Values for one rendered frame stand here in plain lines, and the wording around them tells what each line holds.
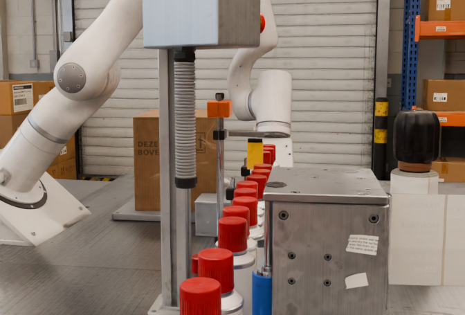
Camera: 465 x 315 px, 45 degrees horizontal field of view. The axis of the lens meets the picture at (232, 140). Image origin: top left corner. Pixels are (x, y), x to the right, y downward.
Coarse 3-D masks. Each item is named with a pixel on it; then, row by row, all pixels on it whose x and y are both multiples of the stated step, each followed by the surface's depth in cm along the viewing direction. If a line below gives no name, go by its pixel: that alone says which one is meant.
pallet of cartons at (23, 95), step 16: (0, 80) 509; (16, 80) 535; (0, 96) 427; (16, 96) 434; (32, 96) 458; (0, 112) 429; (16, 112) 435; (0, 128) 431; (16, 128) 435; (0, 144) 432; (64, 160) 519; (64, 176) 519
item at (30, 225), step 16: (48, 176) 164; (48, 192) 157; (64, 192) 163; (0, 208) 136; (16, 208) 141; (32, 208) 145; (48, 208) 151; (64, 208) 156; (80, 208) 161; (0, 224) 136; (16, 224) 136; (32, 224) 140; (48, 224) 145; (64, 224) 150; (0, 240) 136; (16, 240) 135; (32, 240) 135
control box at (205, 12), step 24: (144, 0) 88; (168, 0) 84; (192, 0) 81; (216, 0) 78; (240, 0) 81; (144, 24) 89; (168, 24) 85; (192, 24) 81; (216, 24) 78; (240, 24) 81; (168, 48) 89; (216, 48) 89
